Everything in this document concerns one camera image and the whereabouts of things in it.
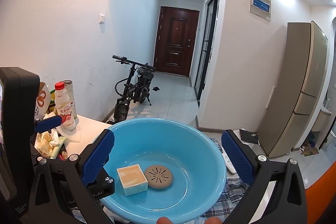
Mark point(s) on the blue plastic basin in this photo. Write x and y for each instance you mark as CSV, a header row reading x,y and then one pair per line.
x,y
198,168

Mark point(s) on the black folding electric bike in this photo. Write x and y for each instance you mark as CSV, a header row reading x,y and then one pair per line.
x,y
136,88

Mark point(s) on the dark red entrance door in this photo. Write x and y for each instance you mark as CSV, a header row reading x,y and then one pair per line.
x,y
176,34

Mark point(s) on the white remote control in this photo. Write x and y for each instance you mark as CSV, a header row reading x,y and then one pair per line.
x,y
228,163

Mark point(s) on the pretzel snack cardboard box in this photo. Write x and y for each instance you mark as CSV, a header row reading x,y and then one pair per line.
x,y
42,101

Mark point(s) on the wall electrical panel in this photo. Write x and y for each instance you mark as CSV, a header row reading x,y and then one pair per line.
x,y
261,8

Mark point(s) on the black framed glass door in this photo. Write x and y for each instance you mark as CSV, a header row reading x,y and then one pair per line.
x,y
207,43

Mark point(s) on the brown round vented disc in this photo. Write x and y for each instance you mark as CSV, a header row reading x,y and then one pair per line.
x,y
159,177

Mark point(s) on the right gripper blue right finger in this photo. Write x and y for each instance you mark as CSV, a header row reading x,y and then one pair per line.
x,y
276,192

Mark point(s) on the white box on floor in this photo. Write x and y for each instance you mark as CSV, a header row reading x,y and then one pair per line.
x,y
247,136

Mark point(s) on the gold tall refrigerator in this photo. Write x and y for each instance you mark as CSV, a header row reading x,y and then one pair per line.
x,y
297,90

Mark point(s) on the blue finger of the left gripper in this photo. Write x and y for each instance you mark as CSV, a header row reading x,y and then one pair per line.
x,y
47,124

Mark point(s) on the tan square box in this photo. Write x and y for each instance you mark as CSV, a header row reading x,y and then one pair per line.
x,y
132,179

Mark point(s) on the orange chair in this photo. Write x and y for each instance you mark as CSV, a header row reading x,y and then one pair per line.
x,y
319,195

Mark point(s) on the person's right hand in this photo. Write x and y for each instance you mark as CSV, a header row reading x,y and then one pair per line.
x,y
211,220

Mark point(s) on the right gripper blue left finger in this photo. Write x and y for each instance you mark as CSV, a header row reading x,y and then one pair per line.
x,y
79,182

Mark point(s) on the white wall switch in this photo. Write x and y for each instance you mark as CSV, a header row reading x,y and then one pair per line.
x,y
102,19

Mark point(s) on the red cap yogurt bottle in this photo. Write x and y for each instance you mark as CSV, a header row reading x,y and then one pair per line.
x,y
63,107

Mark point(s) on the metal cylindrical can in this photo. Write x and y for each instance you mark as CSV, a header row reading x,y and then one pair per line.
x,y
68,84

